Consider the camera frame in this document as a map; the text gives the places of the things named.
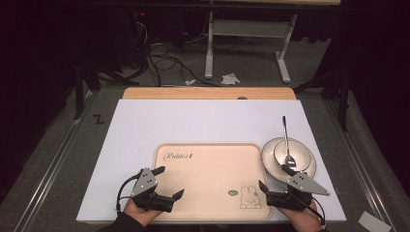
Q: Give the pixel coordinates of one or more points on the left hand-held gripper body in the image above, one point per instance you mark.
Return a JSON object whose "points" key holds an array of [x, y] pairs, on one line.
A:
{"points": [[146, 185]]}

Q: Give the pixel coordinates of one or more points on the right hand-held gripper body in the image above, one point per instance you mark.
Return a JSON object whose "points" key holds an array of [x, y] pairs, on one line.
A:
{"points": [[303, 186]]}

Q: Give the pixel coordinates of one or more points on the white ceramic bowl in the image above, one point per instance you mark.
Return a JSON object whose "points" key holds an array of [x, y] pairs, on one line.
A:
{"points": [[301, 156]]}

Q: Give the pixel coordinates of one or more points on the metal spoon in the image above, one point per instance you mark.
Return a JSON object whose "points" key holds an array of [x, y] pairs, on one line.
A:
{"points": [[286, 135]]}

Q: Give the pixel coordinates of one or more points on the beige rabbit print tray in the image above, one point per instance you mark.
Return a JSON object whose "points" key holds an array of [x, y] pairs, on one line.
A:
{"points": [[209, 180]]}

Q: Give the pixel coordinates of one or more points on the person's left hand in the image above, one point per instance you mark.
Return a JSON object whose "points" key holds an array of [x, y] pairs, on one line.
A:
{"points": [[140, 215]]}

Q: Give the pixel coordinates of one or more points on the person's right hand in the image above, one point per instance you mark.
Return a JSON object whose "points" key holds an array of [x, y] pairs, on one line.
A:
{"points": [[304, 220]]}

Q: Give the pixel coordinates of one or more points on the white table mat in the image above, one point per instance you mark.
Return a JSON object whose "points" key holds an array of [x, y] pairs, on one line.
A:
{"points": [[193, 122]]}

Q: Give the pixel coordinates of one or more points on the flat white paper sheet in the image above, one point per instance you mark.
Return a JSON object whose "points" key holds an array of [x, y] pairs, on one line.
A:
{"points": [[374, 222]]}

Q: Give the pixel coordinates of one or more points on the black metal stand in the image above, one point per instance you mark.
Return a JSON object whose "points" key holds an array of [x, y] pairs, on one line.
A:
{"points": [[344, 100], [79, 93]]}

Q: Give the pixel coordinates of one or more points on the small crumpled white paper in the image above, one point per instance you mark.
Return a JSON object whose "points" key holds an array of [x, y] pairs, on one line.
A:
{"points": [[190, 82]]}

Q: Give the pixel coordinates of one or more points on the large crumpled white paper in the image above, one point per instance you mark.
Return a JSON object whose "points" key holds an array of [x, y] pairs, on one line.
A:
{"points": [[230, 79]]}

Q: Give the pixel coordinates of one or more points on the metal floor rail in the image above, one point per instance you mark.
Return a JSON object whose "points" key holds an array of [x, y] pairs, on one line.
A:
{"points": [[48, 175], [364, 164]]}

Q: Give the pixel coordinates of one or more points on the white metal desk frame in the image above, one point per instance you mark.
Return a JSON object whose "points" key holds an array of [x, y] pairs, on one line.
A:
{"points": [[248, 28]]}

